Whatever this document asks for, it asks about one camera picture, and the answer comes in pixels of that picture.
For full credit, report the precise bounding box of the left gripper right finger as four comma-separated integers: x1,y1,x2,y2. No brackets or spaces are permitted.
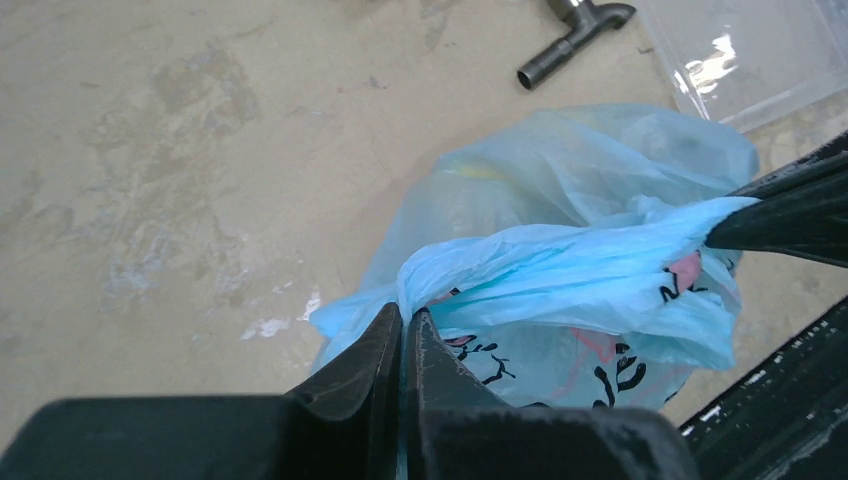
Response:
405,309,700,479

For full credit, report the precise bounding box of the clear plastic screw box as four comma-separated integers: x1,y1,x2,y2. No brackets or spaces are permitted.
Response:
635,0,847,132

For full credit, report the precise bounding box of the dark metal faucet tap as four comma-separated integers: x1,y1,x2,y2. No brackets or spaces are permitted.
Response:
516,0,637,91

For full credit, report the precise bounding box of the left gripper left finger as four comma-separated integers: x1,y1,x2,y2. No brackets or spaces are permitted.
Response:
1,303,402,479

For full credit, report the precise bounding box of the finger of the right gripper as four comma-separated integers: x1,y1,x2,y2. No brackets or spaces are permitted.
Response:
706,132,847,268

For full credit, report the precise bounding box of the blue printed plastic bag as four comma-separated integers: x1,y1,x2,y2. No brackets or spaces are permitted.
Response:
307,102,761,412

